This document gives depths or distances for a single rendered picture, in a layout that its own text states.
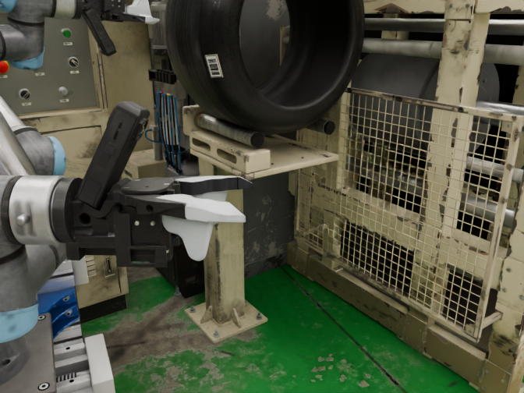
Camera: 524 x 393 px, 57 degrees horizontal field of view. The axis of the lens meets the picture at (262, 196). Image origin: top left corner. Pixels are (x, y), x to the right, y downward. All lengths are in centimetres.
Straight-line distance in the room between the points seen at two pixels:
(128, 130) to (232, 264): 151
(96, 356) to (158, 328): 121
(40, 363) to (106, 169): 45
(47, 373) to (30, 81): 127
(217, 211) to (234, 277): 158
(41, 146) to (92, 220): 81
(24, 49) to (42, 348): 66
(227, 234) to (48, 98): 83
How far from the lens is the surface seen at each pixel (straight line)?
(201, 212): 44
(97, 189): 52
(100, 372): 91
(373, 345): 206
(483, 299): 158
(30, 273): 63
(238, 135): 144
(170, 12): 145
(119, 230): 51
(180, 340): 206
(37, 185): 54
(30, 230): 54
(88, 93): 197
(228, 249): 193
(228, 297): 204
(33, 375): 87
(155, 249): 50
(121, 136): 50
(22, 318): 63
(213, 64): 129
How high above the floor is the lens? 124
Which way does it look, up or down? 21 degrees down
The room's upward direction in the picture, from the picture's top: straight up
